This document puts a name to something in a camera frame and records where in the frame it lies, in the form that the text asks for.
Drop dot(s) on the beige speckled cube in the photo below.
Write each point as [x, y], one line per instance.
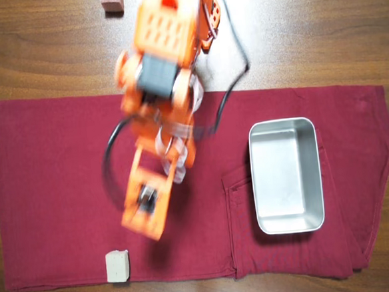
[117, 266]

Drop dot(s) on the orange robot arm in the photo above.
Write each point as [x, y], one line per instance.
[163, 28]

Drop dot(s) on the dark red cloth trousers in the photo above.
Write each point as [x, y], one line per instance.
[66, 181]

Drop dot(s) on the pink sponge block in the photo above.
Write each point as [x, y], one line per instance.
[112, 1]

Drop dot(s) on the rectangular stainless steel tray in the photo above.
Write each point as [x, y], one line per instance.
[285, 179]

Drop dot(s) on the orange gripper camera mount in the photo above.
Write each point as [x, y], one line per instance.
[150, 186]

